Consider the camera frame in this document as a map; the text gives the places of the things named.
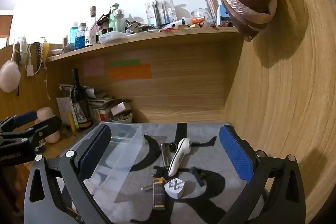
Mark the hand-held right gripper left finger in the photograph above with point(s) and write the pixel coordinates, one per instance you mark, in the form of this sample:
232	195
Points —
95	153

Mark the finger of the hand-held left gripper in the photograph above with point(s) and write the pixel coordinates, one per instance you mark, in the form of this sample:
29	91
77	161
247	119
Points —
25	117
50	125

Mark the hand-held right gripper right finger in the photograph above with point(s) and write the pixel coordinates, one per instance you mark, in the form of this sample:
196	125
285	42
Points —
236	153

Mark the clear plastic storage box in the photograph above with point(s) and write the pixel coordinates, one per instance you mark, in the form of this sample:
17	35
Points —
123	145

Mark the black knob screw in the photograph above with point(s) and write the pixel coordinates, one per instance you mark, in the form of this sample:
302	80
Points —
199	175

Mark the white handheld massager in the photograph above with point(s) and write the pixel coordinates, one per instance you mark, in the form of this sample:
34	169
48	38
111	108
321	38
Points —
178	155

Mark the silver metal bar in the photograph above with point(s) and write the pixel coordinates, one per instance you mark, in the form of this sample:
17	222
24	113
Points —
164	157

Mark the white plug adapter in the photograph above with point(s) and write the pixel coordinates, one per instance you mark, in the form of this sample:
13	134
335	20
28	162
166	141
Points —
174	188

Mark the black and yellow battery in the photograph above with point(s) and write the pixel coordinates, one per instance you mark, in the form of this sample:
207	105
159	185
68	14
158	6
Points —
159	195

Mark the cream rounded bottle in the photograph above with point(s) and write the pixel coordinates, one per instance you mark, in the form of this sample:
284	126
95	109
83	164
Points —
47	112

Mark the handwritten white note paper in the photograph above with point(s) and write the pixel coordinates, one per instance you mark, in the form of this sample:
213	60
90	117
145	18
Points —
63	109

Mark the red and white small box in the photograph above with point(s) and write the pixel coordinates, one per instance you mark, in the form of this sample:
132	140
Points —
103	115

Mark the dark wine bottle elephant label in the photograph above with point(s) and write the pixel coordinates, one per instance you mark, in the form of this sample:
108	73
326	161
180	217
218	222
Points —
78	98

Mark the white bowl of stones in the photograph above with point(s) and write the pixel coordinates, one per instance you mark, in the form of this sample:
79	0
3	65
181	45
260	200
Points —
121	118

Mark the white powder puff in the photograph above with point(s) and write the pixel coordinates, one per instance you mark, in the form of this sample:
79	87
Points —
9	76

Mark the white blank card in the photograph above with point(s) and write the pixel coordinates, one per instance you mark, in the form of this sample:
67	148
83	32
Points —
117	108

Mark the stack of papers and booklets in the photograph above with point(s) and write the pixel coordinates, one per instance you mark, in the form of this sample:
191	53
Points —
101	102

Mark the small metal pin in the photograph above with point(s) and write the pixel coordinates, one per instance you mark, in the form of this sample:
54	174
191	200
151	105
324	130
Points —
147	187

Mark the grey mat with black print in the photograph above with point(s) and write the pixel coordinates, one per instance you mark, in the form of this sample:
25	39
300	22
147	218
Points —
199	203

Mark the small black round connector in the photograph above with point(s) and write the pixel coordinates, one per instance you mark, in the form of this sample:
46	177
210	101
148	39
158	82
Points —
172	147

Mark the pink sticky note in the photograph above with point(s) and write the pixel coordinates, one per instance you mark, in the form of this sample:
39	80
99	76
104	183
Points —
93	66

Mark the orange sticky note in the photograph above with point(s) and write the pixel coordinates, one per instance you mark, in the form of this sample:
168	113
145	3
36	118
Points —
130	72

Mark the bottle of blue beads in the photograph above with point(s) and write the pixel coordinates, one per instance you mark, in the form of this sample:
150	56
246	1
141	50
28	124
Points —
80	39

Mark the teal plastic bottle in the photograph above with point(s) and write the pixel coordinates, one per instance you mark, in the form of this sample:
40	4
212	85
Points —
73	36

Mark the green sticky note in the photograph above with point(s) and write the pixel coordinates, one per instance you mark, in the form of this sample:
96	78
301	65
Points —
125	62

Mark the white plastic tray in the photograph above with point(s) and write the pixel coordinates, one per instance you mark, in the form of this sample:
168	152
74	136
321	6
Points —
112	37

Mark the brown capped glass bottle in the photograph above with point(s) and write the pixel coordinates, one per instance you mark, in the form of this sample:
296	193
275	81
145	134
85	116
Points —
93	23

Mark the wooden shelf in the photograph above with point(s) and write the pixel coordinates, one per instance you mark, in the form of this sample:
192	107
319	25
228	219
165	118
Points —
147	40

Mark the green glass bottle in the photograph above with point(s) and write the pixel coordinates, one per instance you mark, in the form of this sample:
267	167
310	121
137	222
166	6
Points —
116	19

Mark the blue box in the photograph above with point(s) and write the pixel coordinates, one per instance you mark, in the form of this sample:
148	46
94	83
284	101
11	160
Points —
222	15

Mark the orange and white tube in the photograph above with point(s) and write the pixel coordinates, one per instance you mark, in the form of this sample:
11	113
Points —
193	20

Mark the round glass jar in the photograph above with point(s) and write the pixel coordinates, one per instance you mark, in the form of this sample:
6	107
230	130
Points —
200	15

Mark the tall clear canister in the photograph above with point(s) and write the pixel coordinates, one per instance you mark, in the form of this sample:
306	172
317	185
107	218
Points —
211	5

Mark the clear toothbrush package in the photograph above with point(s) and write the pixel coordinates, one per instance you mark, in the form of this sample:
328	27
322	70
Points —
158	10

